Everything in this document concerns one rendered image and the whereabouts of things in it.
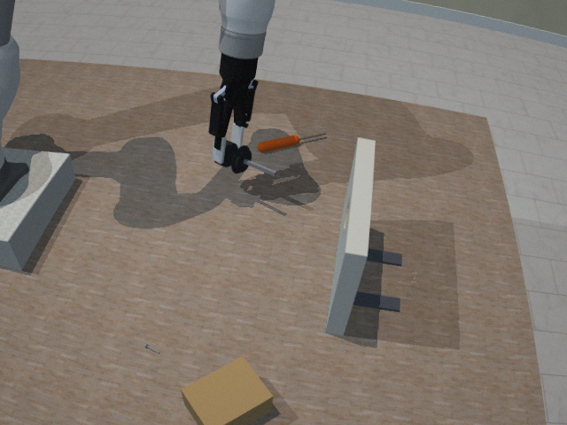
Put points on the tan cardboard box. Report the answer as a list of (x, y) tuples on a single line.
[(231, 395)]

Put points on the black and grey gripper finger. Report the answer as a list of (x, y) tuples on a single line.
[(219, 121), (239, 113)]

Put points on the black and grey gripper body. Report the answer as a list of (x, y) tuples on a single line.
[(235, 73)]

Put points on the black door knob with metal spindle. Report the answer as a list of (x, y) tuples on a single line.
[(240, 160)]

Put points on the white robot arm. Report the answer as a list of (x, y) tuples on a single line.
[(243, 29)]

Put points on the orange-handled screwdriver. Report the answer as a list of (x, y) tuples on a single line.
[(282, 142)]

